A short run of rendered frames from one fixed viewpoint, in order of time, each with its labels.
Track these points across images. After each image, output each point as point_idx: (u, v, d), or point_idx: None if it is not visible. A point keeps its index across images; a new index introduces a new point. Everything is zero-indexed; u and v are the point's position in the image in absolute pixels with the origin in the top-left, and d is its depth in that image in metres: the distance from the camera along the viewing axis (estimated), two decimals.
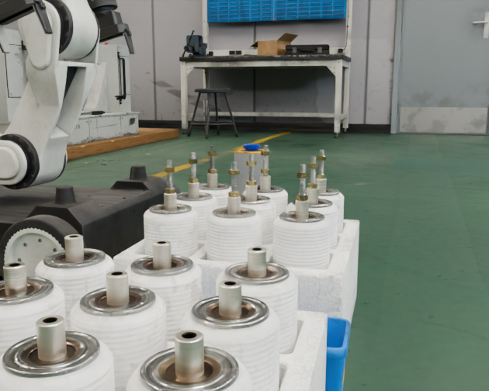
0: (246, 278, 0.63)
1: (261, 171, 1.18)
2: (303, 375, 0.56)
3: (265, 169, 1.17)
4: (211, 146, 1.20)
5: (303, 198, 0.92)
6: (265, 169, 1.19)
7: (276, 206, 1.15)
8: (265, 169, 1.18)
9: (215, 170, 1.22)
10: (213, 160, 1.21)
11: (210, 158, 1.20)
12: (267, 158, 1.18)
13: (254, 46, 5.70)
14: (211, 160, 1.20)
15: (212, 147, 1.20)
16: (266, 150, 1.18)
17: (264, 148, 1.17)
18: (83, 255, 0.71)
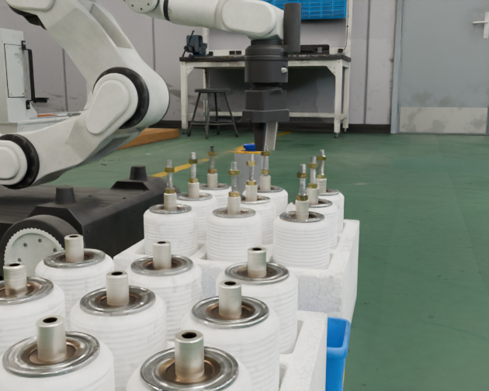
0: (246, 278, 0.63)
1: (268, 171, 1.18)
2: (303, 375, 0.56)
3: (268, 169, 1.19)
4: (211, 146, 1.20)
5: (303, 198, 0.92)
6: (261, 171, 1.18)
7: (276, 206, 1.15)
8: (268, 169, 1.19)
9: (215, 170, 1.22)
10: (213, 160, 1.21)
11: (210, 158, 1.20)
12: (263, 159, 1.18)
13: None
14: (211, 160, 1.20)
15: (212, 147, 1.20)
16: (261, 151, 1.17)
17: (267, 148, 1.17)
18: (83, 255, 0.71)
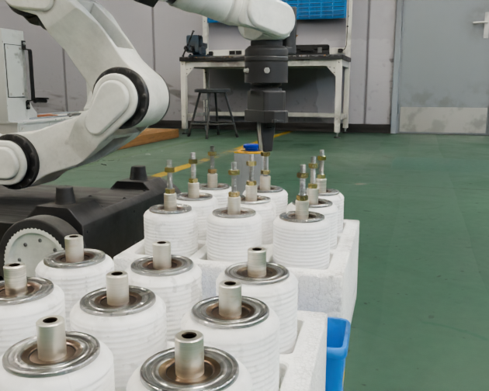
0: (246, 278, 0.63)
1: (266, 171, 1.19)
2: (303, 375, 0.56)
3: (261, 169, 1.19)
4: (211, 146, 1.20)
5: (303, 198, 0.92)
6: (268, 171, 1.18)
7: (276, 206, 1.15)
8: (262, 169, 1.19)
9: (215, 170, 1.22)
10: (213, 160, 1.21)
11: (210, 158, 1.20)
12: (265, 160, 1.17)
13: None
14: (211, 160, 1.20)
15: (212, 147, 1.20)
16: (267, 152, 1.17)
17: None
18: (83, 255, 0.71)
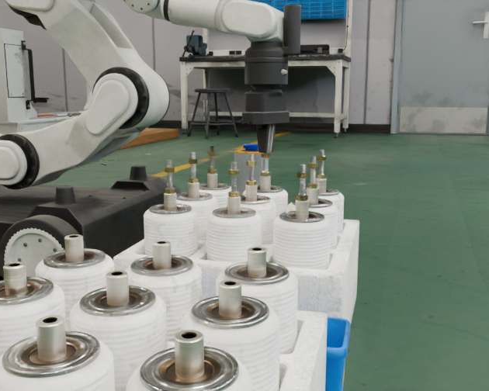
0: (246, 278, 0.63)
1: (268, 172, 1.19)
2: (303, 375, 0.56)
3: (262, 171, 1.19)
4: (211, 146, 1.20)
5: (303, 198, 0.92)
6: (268, 173, 1.18)
7: (276, 206, 1.15)
8: (263, 171, 1.19)
9: (215, 170, 1.22)
10: (213, 160, 1.21)
11: (210, 158, 1.20)
12: (265, 161, 1.17)
13: None
14: (211, 160, 1.20)
15: (212, 147, 1.20)
16: (266, 153, 1.17)
17: None
18: (83, 255, 0.71)
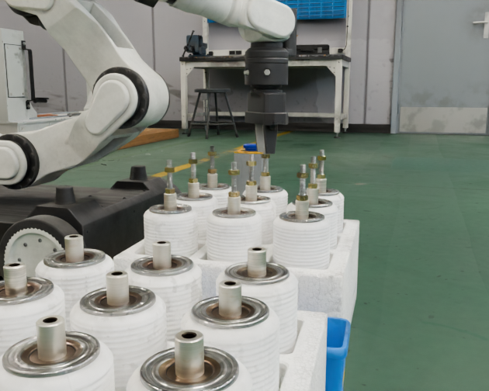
0: (246, 278, 0.63)
1: (261, 173, 1.19)
2: (303, 375, 0.56)
3: (263, 172, 1.18)
4: (211, 146, 1.20)
5: (303, 198, 0.92)
6: (266, 172, 1.19)
7: (276, 206, 1.15)
8: (264, 172, 1.18)
9: (215, 170, 1.22)
10: (213, 160, 1.21)
11: (210, 158, 1.20)
12: (267, 161, 1.18)
13: None
14: (211, 160, 1.20)
15: (212, 147, 1.20)
16: (268, 153, 1.18)
17: (263, 151, 1.17)
18: (83, 255, 0.71)
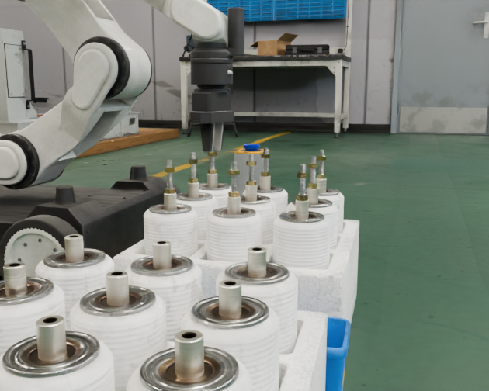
0: (246, 278, 0.63)
1: (263, 173, 1.19)
2: (303, 375, 0.56)
3: (261, 171, 1.18)
4: (214, 146, 1.20)
5: (303, 198, 0.92)
6: (268, 173, 1.18)
7: (276, 206, 1.15)
8: (262, 171, 1.18)
9: (209, 170, 1.22)
10: (213, 160, 1.21)
11: (214, 158, 1.21)
12: (267, 162, 1.18)
13: (254, 46, 5.70)
14: (214, 160, 1.21)
15: (213, 147, 1.21)
16: (268, 153, 1.17)
17: (263, 150, 1.18)
18: (83, 255, 0.71)
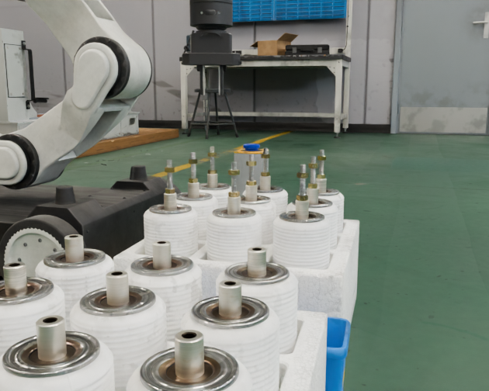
0: (246, 278, 0.63)
1: (263, 173, 1.19)
2: (303, 375, 0.56)
3: (261, 171, 1.18)
4: (210, 147, 1.21)
5: (303, 198, 0.92)
6: (268, 173, 1.18)
7: (276, 206, 1.15)
8: (262, 171, 1.18)
9: (212, 171, 1.21)
10: (210, 161, 1.21)
11: (211, 158, 1.21)
12: (267, 162, 1.18)
13: (254, 46, 5.70)
14: (210, 160, 1.21)
15: (210, 148, 1.21)
16: (268, 153, 1.17)
17: (263, 150, 1.18)
18: (83, 255, 0.71)
